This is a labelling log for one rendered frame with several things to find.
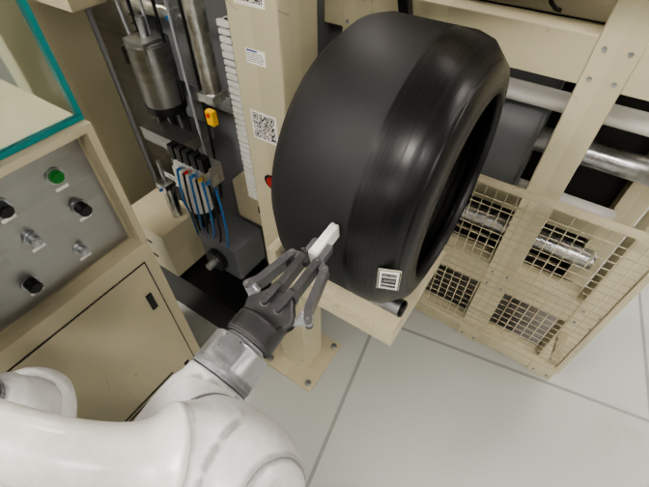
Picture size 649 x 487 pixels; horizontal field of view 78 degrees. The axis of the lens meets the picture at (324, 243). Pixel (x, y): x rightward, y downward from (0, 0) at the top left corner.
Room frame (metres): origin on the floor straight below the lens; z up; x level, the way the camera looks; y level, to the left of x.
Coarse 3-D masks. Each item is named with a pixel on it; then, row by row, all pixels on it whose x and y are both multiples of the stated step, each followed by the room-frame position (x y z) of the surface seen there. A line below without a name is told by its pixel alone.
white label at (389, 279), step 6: (384, 270) 0.42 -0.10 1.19; (390, 270) 0.42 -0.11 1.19; (378, 276) 0.43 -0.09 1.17; (384, 276) 0.42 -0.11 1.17; (390, 276) 0.42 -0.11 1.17; (396, 276) 0.42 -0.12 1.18; (378, 282) 0.43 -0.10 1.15; (384, 282) 0.42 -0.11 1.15; (390, 282) 0.42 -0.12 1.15; (396, 282) 0.42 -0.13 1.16; (384, 288) 0.43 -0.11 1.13; (390, 288) 0.42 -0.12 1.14; (396, 288) 0.42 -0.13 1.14
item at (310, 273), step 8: (312, 264) 0.39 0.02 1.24; (304, 272) 0.38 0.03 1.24; (312, 272) 0.38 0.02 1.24; (296, 280) 0.36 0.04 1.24; (304, 280) 0.36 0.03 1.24; (312, 280) 0.38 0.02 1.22; (296, 288) 0.35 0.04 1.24; (304, 288) 0.36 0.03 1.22; (288, 296) 0.34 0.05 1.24; (296, 296) 0.34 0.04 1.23; (280, 304) 0.32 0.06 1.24; (280, 312) 0.31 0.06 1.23
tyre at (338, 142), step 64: (320, 64) 0.67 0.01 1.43; (384, 64) 0.63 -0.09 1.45; (448, 64) 0.61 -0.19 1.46; (320, 128) 0.57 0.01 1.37; (384, 128) 0.53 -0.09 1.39; (448, 128) 0.53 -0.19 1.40; (320, 192) 0.51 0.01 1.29; (384, 192) 0.47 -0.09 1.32; (448, 192) 0.84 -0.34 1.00; (384, 256) 0.43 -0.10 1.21
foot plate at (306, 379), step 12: (324, 336) 0.95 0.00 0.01; (276, 348) 0.89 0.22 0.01; (324, 348) 0.89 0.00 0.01; (336, 348) 0.89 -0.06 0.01; (276, 360) 0.83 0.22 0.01; (288, 360) 0.83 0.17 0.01; (324, 360) 0.83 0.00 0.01; (288, 372) 0.77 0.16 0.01; (300, 372) 0.77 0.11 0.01; (312, 372) 0.77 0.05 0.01; (300, 384) 0.72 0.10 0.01; (312, 384) 0.72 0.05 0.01
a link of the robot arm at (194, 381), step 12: (192, 360) 0.24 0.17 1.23; (180, 372) 0.22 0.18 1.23; (192, 372) 0.22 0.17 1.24; (204, 372) 0.22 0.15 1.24; (168, 384) 0.21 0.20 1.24; (180, 384) 0.20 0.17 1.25; (192, 384) 0.20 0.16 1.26; (204, 384) 0.20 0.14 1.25; (216, 384) 0.20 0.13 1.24; (156, 396) 0.19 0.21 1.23; (168, 396) 0.18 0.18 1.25; (180, 396) 0.18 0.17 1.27; (192, 396) 0.17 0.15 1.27; (240, 396) 0.20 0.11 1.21; (144, 408) 0.18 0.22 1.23; (156, 408) 0.17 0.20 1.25
